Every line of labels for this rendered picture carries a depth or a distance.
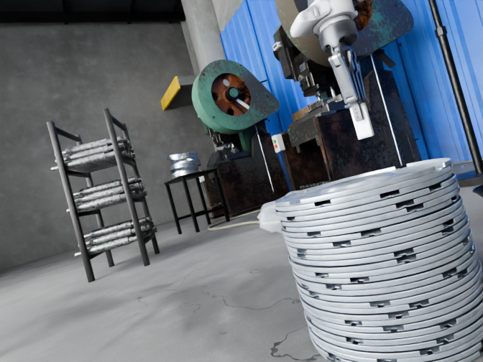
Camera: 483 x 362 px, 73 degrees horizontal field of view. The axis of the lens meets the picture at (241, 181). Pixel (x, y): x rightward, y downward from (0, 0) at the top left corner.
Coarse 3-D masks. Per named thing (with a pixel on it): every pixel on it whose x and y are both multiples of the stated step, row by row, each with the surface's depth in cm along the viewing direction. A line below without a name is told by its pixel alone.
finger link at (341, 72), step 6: (336, 54) 63; (330, 60) 63; (342, 60) 63; (336, 66) 64; (342, 66) 63; (336, 72) 64; (342, 72) 64; (348, 72) 64; (336, 78) 65; (342, 78) 64; (348, 78) 64; (342, 84) 64; (348, 84) 64; (342, 90) 65; (348, 90) 64; (354, 90) 64; (354, 96) 64
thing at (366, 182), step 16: (432, 160) 58; (448, 160) 47; (368, 176) 58; (384, 176) 52; (400, 176) 43; (416, 176) 43; (304, 192) 69; (320, 192) 57; (336, 192) 44; (352, 192) 44
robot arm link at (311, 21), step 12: (324, 0) 64; (336, 0) 64; (348, 0) 64; (300, 12) 64; (312, 12) 64; (324, 12) 64; (336, 12) 64; (348, 12) 65; (300, 24) 65; (312, 24) 66; (324, 24) 66; (300, 36) 70
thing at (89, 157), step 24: (96, 144) 197; (120, 144) 197; (72, 168) 193; (96, 168) 215; (120, 168) 190; (72, 192) 189; (96, 192) 194; (120, 192) 196; (144, 192) 225; (72, 216) 186; (96, 216) 226; (96, 240) 193; (120, 240) 192; (144, 240) 196; (144, 264) 189
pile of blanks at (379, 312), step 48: (432, 192) 47; (288, 240) 54; (336, 240) 45; (384, 240) 43; (432, 240) 43; (336, 288) 49; (384, 288) 43; (432, 288) 42; (480, 288) 46; (336, 336) 48; (384, 336) 44; (432, 336) 42; (480, 336) 44
